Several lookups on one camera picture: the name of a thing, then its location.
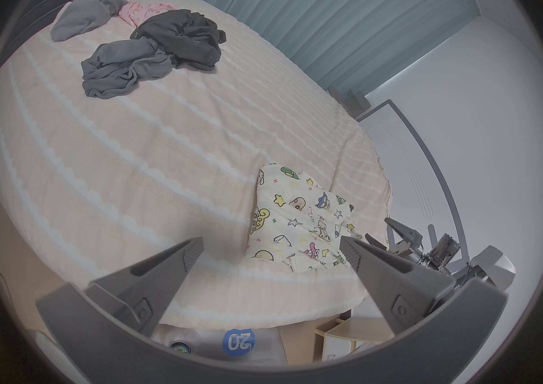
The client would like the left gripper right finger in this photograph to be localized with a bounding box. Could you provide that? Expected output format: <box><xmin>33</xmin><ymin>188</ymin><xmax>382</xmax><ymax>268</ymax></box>
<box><xmin>339</xmin><ymin>236</ymin><xmax>455</xmax><ymax>337</ymax></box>

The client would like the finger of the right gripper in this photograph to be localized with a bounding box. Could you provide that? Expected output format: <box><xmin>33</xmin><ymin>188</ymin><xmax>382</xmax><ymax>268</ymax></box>
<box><xmin>384</xmin><ymin>217</ymin><xmax>423</xmax><ymax>248</ymax></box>
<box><xmin>365</xmin><ymin>234</ymin><xmax>389</xmax><ymax>252</ymax></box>

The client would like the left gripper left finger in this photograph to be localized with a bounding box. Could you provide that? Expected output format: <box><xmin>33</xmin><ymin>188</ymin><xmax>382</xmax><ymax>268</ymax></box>
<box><xmin>87</xmin><ymin>237</ymin><xmax>204</xmax><ymax>337</ymax></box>

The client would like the white printed pyjama top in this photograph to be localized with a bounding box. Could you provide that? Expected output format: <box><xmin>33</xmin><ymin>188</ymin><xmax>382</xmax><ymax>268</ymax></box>
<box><xmin>245</xmin><ymin>163</ymin><xmax>358</xmax><ymax>273</ymax></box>

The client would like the bed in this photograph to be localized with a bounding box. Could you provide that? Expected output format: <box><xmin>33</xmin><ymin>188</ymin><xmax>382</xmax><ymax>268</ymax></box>
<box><xmin>0</xmin><ymin>0</ymin><xmax>471</xmax><ymax>329</ymax></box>

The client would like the grey bedside table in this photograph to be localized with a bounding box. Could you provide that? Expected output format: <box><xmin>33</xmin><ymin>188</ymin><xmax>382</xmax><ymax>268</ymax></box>
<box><xmin>329</xmin><ymin>87</ymin><xmax>372</xmax><ymax>118</ymax></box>

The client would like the black garment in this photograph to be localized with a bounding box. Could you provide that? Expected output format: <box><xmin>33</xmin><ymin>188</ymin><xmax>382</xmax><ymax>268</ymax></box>
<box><xmin>129</xmin><ymin>9</ymin><xmax>227</xmax><ymax>71</ymax></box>

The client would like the pink garment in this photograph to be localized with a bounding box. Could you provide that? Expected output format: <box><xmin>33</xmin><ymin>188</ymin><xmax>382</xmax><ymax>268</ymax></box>
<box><xmin>119</xmin><ymin>1</ymin><xmax>175</xmax><ymax>27</ymax></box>

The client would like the grey and white garment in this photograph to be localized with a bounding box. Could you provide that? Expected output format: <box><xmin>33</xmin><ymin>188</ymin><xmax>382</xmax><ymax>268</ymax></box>
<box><xmin>50</xmin><ymin>0</ymin><xmax>129</xmax><ymax>42</ymax></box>

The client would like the black chest of drawers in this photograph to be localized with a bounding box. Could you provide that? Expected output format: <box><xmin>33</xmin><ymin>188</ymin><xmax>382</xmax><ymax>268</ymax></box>
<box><xmin>0</xmin><ymin>0</ymin><xmax>81</xmax><ymax>65</ymax></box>

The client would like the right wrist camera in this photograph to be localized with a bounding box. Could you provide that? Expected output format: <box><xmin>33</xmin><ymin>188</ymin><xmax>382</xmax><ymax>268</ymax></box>
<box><xmin>430</xmin><ymin>233</ymin><xmax>462</xmax><ymax>265</ymax></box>

